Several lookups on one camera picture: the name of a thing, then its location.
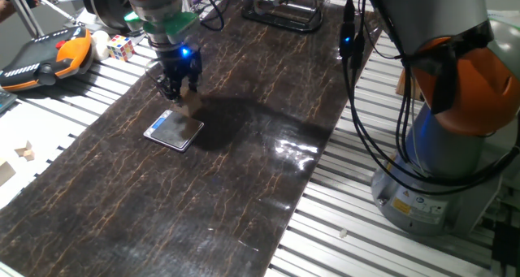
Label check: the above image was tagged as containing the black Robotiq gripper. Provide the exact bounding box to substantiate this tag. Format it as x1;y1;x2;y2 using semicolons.
155;41;204;103

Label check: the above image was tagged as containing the small wooden block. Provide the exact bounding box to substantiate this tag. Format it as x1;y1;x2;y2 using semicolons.
180;86;204;118

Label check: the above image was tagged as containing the silver digital pocket scale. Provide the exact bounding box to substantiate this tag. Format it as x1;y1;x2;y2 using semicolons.
142;109;206;154

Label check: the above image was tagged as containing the Rubik's cube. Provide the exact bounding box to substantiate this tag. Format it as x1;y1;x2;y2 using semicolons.
106;34;136;63

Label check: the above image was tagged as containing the black filament spool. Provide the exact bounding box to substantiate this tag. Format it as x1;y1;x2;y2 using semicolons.
80;0;133;31

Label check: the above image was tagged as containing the black stand base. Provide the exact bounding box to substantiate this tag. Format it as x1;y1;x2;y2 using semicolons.
240;0;325;34

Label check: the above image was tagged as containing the dark marble pattern mat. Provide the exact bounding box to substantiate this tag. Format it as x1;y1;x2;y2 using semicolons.
0;0;384;277

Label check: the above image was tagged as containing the orange black teach pendant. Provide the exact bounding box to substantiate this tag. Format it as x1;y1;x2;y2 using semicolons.
0;26;94;93

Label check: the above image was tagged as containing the white paper sheet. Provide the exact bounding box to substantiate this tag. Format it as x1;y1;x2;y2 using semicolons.
0;106;78;210

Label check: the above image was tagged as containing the small notched wooden piece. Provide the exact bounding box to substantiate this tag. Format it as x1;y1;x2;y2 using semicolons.
14;141;37;162

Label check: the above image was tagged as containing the black computer keyboard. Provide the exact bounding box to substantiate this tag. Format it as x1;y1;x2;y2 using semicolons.
0;89;19;115

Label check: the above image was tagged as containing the thin silver post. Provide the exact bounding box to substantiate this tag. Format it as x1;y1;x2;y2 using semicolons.
1;0;45;39

